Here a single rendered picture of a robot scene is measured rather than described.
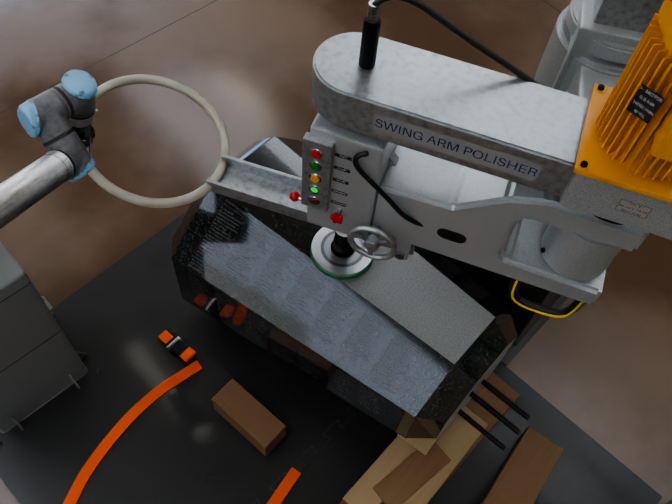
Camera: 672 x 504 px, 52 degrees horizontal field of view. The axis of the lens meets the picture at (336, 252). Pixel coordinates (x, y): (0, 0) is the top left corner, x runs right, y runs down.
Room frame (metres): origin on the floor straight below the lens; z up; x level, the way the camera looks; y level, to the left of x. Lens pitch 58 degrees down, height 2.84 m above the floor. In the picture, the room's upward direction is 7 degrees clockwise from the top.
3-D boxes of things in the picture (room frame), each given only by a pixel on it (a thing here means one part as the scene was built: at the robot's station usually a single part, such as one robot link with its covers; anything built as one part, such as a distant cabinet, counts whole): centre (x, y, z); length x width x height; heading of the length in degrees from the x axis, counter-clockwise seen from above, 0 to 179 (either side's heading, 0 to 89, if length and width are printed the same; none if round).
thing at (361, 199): (1.24, -0.10, 1.30); 0.36 x 0.22 x 0.45; 75
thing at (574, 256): (1.09, -0.66, 1.33); 0.19 x 0.19 x 0.20
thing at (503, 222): (1.15, -0.40, 1.29); 0.74 x 0.23 x 0.49; 75
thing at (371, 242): (1.11, -0.11, 1.18); 0.15 x 0.10 x 0.15; 75
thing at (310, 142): (1.17, 0.07, 1.35); 0.08 x 0.03 x 0.28; 75
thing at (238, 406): (0.89, 0.27, 0.07); 0.30 x 0.12 x 0.12; 55
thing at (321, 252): (1.26, -0.02, 0.85); 0.21 x 0.21 x 0.01
